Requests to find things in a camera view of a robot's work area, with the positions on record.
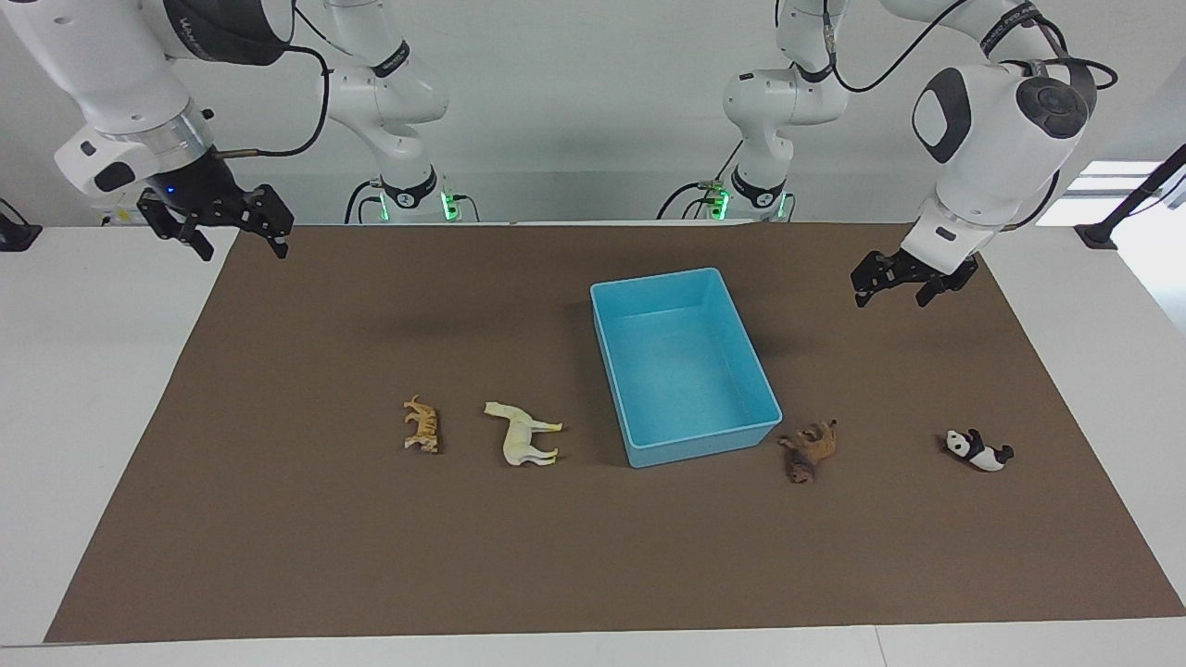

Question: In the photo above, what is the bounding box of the cream horse toy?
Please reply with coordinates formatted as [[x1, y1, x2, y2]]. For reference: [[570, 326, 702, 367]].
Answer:
[[484, 401, 564, 467]]

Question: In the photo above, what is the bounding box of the black camera stand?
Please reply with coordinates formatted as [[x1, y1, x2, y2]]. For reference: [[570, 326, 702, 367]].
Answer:
[[0, 198, 43, 253], [1075, 144, 1186, 249]]

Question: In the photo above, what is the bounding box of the light blue plastic storage box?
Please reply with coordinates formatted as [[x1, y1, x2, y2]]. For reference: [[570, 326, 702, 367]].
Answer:
[[590, 268, 783, 469]]

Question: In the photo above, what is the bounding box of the brown table mat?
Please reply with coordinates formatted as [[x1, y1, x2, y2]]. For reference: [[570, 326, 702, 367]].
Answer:
[[44, 222, 1186, 644]]

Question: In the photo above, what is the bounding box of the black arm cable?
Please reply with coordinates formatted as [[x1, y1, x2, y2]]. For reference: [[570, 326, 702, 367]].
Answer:
[[820, 0, 1119, 233], [218, 0, 334, 158]]

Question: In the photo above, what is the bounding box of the black base cable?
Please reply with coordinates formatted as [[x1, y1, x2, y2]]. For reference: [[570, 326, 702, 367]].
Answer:
[[656, 139, 747, 221], [344, 179, 385, 225]]

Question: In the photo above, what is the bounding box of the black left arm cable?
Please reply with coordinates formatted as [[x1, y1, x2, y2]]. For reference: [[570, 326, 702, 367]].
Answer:
[[820, 0, 1119, 233]]

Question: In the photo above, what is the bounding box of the brown lion toy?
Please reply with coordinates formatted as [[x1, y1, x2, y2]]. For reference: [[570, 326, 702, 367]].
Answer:
[[777, 419, 839, 485]]

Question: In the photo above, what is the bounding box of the orange tiger toy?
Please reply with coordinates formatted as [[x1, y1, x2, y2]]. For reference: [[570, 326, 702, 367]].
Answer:
[[403, 396, 440, 455]]

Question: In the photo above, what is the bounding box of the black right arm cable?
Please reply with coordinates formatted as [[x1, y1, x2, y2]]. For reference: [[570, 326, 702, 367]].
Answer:
[[218, 0, 334, 158]]

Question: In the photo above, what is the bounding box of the black white panda toy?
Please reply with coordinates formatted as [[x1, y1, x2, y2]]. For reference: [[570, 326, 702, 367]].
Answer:
[[944, 428, 1015, 472]]

